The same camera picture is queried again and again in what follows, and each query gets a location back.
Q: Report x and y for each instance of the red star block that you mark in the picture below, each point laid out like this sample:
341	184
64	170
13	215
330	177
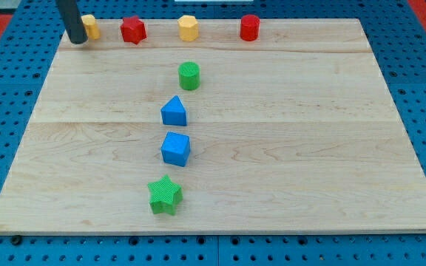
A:
133	30

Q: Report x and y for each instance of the light wooden board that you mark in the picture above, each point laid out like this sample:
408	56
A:
294	133

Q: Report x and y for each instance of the blue triangle block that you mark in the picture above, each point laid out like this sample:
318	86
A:
173	113

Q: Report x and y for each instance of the red cylinder block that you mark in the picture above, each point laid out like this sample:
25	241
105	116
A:
249	27

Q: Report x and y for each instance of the green cylinder block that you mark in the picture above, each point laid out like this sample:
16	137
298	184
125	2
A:
189	75

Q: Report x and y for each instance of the blue cube block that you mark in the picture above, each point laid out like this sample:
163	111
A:
175	149

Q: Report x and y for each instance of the yellow block at far left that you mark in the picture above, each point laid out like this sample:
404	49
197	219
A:
91	26

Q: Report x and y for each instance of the green star block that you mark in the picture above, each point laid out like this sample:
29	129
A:
165	196

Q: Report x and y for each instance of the yellow hexagon block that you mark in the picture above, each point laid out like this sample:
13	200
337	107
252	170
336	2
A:
188	28

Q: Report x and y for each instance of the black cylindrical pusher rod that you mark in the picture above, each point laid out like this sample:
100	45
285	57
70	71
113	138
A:
71	17

